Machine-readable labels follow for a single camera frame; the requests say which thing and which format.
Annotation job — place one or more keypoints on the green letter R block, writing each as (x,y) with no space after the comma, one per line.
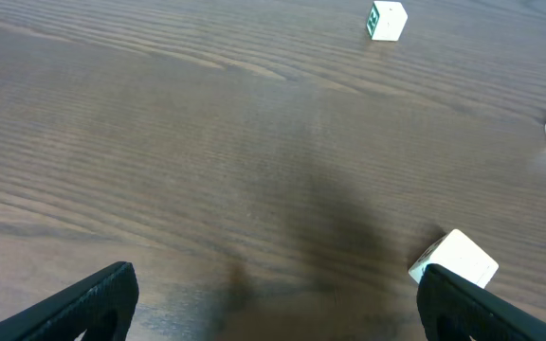
(386,21)

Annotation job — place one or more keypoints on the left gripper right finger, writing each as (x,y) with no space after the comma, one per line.
(452,308)

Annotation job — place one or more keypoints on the plain wooden picture block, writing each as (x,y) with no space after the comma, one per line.
(459,254)

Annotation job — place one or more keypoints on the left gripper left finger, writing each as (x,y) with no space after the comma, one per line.
(99,307)

